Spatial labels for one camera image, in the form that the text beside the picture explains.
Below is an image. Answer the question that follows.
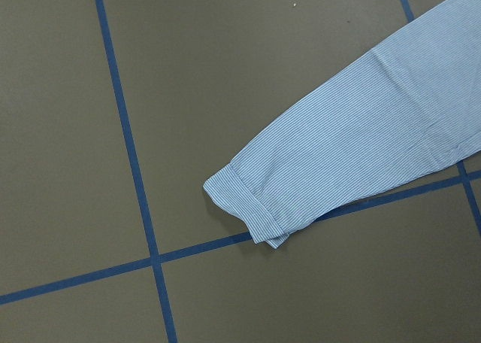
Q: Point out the light blue striped shirt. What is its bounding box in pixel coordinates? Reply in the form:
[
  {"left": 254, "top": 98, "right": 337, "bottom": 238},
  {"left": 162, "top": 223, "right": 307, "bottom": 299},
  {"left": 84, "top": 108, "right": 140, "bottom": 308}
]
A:
[{"left": 204, "top": 0, "right": 480, "bottom": 247}]

